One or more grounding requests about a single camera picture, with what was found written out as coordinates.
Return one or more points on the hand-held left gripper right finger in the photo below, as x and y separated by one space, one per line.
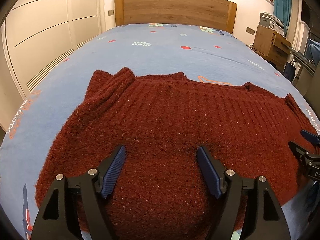
208 172

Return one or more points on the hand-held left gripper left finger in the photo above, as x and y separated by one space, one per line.
113 172

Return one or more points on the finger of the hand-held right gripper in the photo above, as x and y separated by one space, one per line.
302 152
312 138

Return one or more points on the dark red knitted sweater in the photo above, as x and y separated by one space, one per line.
162 120

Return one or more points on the wooden nightstand with drawers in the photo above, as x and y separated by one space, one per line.
271 43

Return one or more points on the grey storage boxes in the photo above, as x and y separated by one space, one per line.
271 21

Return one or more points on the blue dinosaur print bed sheet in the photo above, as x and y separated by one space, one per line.
162 52

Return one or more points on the teal curtain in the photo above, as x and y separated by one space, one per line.
281 2

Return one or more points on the white wardrobe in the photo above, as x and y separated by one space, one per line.
45 30

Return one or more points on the wooden bed headboard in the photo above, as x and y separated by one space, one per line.
175 8

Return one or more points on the double wall socket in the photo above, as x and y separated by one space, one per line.
250 30

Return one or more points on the wall socket beside headboard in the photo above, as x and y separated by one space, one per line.
110 12

